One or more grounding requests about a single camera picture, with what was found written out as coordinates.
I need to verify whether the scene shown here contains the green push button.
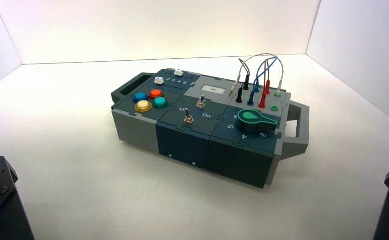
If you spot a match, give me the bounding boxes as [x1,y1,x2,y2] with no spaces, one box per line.
[152,96,169,109]

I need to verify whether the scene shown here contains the red push button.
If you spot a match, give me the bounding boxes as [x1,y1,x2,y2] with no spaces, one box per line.
[149,89,165,101]

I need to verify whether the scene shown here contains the yellow push button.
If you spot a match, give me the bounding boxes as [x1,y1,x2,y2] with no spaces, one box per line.
[134,100,154,113]

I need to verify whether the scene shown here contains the grey and teal control box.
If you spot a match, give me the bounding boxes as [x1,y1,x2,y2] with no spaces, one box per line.
[110,68,311,190]

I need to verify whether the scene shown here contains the small white display label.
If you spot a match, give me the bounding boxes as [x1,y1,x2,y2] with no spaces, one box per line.
[201,85,226,94]

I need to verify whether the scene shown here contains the green rotary knob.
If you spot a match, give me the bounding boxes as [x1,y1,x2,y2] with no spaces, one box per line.
[236,108,279,135]

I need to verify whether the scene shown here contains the black jumper cable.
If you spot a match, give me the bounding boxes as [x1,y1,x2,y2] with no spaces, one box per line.
[235,58,251,104]

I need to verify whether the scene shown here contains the blue jumper cable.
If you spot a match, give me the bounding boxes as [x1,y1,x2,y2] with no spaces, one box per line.
[246,56,278,107]

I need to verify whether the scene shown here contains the red jumper cable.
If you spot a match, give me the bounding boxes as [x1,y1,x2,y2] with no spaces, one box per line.
[258,59,272,110]

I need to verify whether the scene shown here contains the white jumper cable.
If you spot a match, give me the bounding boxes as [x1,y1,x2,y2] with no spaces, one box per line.
[229,53,284,98]

